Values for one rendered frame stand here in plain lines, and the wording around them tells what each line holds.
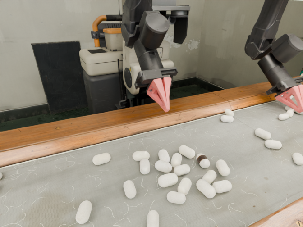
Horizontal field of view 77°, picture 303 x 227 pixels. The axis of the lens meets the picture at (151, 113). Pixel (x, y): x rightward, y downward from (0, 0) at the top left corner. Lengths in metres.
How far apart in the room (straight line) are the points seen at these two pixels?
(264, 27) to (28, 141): 0.73
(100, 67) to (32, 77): 1.28
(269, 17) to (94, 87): 0.89
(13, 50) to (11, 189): 1.93
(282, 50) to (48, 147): 0.69
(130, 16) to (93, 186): 0.40
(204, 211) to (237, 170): 0.13
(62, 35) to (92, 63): 1.15
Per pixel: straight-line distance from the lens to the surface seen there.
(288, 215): 0.37
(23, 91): 2.39
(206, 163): 0.41
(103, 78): 1.18
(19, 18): 2.26
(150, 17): 0.48
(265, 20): 0.75
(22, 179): 0.46
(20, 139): 0.53
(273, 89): 0.72
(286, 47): 0.71
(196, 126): 0.55
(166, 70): 0.48
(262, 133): 0.55
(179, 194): 0.34
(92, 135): 0.49
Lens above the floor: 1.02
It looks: 28 degrees down
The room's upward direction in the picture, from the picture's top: straight up
